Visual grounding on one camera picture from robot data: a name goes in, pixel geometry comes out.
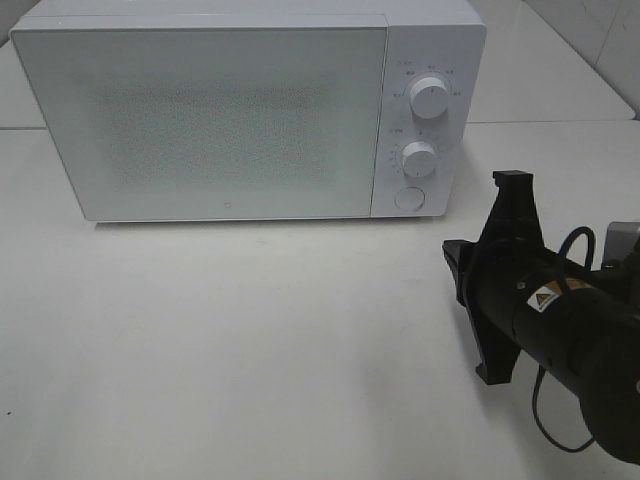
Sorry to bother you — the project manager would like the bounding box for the white timer knob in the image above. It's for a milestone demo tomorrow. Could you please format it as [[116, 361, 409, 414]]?
[[401, 141, 439, 178]]

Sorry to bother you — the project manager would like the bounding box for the white microwave door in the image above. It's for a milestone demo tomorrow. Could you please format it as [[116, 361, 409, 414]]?
[[14, 28, 386, 222]]

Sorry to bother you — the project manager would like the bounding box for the upper white power knob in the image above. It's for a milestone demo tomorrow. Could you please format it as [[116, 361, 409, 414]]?
[[407, 72, 451, 120]]

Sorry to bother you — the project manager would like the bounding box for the white microwave oven body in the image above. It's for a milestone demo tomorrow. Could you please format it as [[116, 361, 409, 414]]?
[[9, 1, 487, 223]]

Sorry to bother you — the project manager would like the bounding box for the round white door-release button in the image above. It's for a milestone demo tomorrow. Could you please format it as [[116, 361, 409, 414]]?
[[394, 187, 425, 212]]

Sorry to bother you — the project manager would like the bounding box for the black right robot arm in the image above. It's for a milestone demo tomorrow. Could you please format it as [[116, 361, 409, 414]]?
[[443, 170, 639, 464]]

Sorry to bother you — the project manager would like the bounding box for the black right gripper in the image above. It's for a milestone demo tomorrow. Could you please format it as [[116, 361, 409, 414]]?
[[442, 170, 550, 385]]

